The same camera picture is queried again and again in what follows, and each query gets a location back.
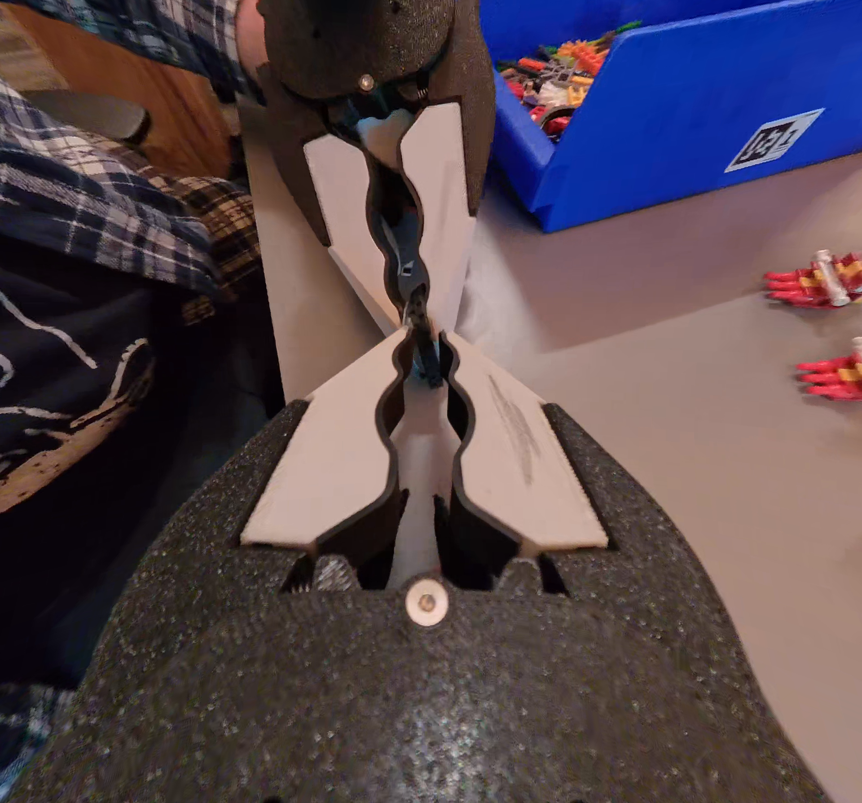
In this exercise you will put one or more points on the blue plastic parts bin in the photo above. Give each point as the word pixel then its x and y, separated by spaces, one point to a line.
pixel 673 109

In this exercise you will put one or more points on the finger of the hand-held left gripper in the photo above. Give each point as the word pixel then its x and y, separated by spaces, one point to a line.
pixel 444 197
pixel 343 197

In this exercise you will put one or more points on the black rubber toy tyre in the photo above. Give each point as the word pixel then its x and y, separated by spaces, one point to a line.
pixel 424 345

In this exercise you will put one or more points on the dark chair armrest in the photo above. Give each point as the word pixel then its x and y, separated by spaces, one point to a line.
pixel 87 117

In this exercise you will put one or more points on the brown wooden panel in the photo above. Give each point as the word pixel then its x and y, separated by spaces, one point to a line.
pixel 168 109

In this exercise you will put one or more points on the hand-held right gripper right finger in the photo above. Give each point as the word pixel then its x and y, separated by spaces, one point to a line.
pixel 532 479

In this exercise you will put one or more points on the person's left hand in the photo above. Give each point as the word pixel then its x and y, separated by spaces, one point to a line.
pixel 250 28

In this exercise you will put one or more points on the red yellow toy foot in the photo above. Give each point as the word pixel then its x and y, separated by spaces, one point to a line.
pixel 815 281
pixel 832 375

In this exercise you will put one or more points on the pile of colourful toy pieces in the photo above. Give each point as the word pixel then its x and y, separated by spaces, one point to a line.
pixel 566 75

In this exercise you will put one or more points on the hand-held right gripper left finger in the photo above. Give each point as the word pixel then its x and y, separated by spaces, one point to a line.
pixel 323 473

